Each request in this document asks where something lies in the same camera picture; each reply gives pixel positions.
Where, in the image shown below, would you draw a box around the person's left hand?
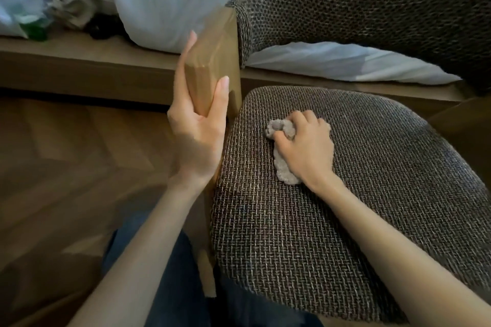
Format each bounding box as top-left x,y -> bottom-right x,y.
167,30 -> 231,190

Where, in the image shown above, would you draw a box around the person's right hand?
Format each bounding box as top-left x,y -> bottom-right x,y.
273,109 -> 343,192

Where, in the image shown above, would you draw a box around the grey fluffy cloth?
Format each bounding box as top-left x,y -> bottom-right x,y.
265,119 -> 304,186

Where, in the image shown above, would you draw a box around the grey woven wooden armchair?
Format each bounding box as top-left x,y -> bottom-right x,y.
183,0 -> 491,327

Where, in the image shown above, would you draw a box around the person's right forearm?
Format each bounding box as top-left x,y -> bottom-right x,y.
306,173 -> 491,327

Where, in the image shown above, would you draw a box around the person's left forearm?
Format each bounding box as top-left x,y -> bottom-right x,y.
66,175 -> 216,327

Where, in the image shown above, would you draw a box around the white bed sheet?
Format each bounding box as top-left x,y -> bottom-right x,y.
245,41 -> 462,84

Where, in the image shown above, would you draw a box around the black object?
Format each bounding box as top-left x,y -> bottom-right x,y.
88,12 -> 129,41

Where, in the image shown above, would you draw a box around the beige crumpled paper bag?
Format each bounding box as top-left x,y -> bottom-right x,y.
49,0 -> 113,31

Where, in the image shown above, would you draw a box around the blue jeans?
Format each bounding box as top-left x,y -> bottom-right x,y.
101,211 -> 326,327

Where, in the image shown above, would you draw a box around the green bottle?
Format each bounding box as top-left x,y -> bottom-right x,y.
18,13 -> 51,42

